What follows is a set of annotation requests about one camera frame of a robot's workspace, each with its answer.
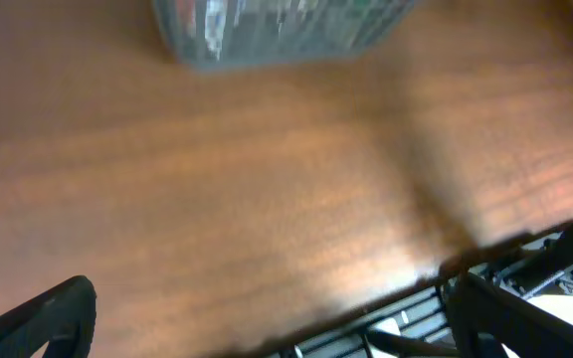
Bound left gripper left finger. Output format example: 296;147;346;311
0;275;96;358

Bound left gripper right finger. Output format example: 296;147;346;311
445;273;573;357

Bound grey plastic shopping basket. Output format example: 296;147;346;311
151;0;416;70

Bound black aluminium rail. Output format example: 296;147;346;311
268;287;454;358

